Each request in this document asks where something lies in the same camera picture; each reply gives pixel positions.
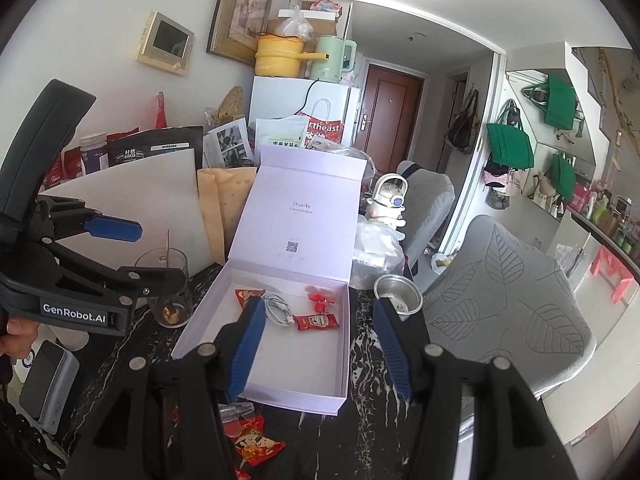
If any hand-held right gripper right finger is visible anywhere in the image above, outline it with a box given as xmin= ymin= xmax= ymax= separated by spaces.
xmin=372 ymin=298 xmax=568 ymax=480

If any white foam board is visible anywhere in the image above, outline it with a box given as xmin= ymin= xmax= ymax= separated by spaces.
xmin=39 ymin=149 xmax=226 ymax=281

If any black coiled cable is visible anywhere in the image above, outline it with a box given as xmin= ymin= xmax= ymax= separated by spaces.
xmin=0 ymin=400 xmax=68 ymax=471

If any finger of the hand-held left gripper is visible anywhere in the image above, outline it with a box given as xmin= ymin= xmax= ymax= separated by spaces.
xmin=30 ymin=240 xmax=189 ymax=306
xmin=35 ymin=197 xmax=144 ymax=244

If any black power cord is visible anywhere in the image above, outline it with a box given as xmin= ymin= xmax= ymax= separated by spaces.
xmin=295 ymin=79 xmax=321 ymax=117

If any plastic bag of food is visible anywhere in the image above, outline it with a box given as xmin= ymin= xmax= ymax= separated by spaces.
xmin=274 ymin=6 xmax=317 ymax=43

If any large grey leaf-pattern chair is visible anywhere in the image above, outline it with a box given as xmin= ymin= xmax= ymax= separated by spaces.
xmin=420 ymin=215 xmax=598 ymax=401

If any gold stirring spoon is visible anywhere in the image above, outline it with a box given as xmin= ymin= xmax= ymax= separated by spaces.
xmin=164 ymin=230 xmax=183 ymax=323

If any black-and-white photo print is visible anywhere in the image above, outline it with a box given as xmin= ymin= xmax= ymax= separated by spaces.
xmin=204 ymin=117 xmax=253 ymax=168

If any pink plastic stool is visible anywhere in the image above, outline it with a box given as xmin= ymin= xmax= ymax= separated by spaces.
xmin=590 ymin=246 xmax=636 ymax=305

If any green tote bag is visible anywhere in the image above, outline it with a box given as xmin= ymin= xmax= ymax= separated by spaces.
xmin=486 ymin=122 xmax=536 ymax=170

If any steel bowl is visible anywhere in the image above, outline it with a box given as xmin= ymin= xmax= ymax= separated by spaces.
xmin=373 ymin=274 xmax=425 ymax=316

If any clear plastic packet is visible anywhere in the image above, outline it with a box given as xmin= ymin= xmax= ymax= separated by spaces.
xmin=219 ymin=401 xmax=256 ymax=438

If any yellow electric pot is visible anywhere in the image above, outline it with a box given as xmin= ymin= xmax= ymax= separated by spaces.
xmin=255 ymin=34 xmax=326 ymax=78

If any beige wall intercom panel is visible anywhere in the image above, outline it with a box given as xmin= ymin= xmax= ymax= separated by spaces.
xmin=137 ymin=11 xmax=196 ymax=77

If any white fridge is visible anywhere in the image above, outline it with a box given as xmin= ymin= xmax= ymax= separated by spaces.
xmin=249 ymin=76 xmax=362 ymax=161

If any black coffee bag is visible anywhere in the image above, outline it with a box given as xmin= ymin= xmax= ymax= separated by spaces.
xmin=106 ymin=126 xmax=205 ymax=170

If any white water jug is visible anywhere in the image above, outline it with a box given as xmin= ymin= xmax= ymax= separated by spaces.
xmin=365 ymin=172 xmax=408 ymax=231

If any clear glass cup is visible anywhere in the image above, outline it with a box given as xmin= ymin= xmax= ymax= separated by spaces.
xmin=135 ymin=249 xmax=193 ymax=329

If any clear plastic bag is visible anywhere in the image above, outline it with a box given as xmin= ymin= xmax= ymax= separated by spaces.
xmin=350 ymin=220 xmax=407 ymax=291

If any row of bottles and jars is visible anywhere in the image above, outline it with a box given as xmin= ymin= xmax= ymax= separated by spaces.
xmin=570 ymin=182 xmax=640 ymax=261

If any lavender gift box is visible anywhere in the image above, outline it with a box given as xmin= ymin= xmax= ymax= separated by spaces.
xmin=171 ymin=145 xmax=368 ymax=416

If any red mini fan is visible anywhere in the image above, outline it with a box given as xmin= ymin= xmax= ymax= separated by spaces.
xmin=305 ymin=287 xmax=338 ymax=313

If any framed picture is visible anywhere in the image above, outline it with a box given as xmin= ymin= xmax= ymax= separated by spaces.
xmin=206 ymin=0 xmax=276 ymax=66

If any red ketchup packet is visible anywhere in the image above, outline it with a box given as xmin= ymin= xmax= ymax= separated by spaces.
xmin=294 ymin=312 xmax=341 ymax=333

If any kraft paper envelope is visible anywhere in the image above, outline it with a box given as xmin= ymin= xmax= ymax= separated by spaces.
xmin=212 ymin=167 xmax=258 ymax=261
xmin=196 ymin=169 xmax=226 ymax=266

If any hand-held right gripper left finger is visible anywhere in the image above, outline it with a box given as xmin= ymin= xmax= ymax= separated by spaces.
xmin=65 ymin=297 xmax=267 ymax=480

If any green electric kettle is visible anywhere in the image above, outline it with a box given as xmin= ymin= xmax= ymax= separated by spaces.
xmin=309 ymin=35 xmax=358 ymax=83

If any red snack bag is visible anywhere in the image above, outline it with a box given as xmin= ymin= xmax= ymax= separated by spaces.
xmin=45 ymin=147 xmax=81 ymax=188

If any black handbag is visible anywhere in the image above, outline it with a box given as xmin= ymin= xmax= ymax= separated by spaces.
xmin=446 ymin=90 xmax=481 ymax=153

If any woven straw fan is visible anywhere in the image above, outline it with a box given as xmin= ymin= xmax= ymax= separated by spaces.
xmin=205 ymin=85 xmax=246 ymax=128

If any small grey leaf-pattern chair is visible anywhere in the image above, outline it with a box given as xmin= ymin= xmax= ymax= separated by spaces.
xmin=397 ymin=160 xmax=456 ymax=266

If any person's left hand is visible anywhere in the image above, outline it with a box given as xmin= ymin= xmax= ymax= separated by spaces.
xmin=0 ymin=317 xmax=41 ymax=361

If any red gold-print snack packet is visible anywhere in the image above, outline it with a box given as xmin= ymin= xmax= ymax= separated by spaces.
xmin=235 ymin=287 xmax=266 ymax=311

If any white charging cable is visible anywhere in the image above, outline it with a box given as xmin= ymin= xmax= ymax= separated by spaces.
xmin=262 ymin=292 xmax=296 ymax=328

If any red cartoon snack packet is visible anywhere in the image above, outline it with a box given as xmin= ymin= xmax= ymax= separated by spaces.
xmin=227 ymin=415 xmax=287 ymax=468

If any brown door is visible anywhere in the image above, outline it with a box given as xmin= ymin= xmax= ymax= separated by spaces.
xmin=365 ymin=62 xmax=426 ymax=173

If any cream handbag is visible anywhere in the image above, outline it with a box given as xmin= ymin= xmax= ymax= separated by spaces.
xmin=530 ymin=172 xmax=563 ymax=213

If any white cabinet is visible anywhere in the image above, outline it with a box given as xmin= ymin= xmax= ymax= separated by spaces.
xmin=542 ymin=210 xmax=640 ymax=446

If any grey power bank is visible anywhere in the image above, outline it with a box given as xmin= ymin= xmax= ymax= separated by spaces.
xmin=19 ymin=340 xmax=81 ymax=436

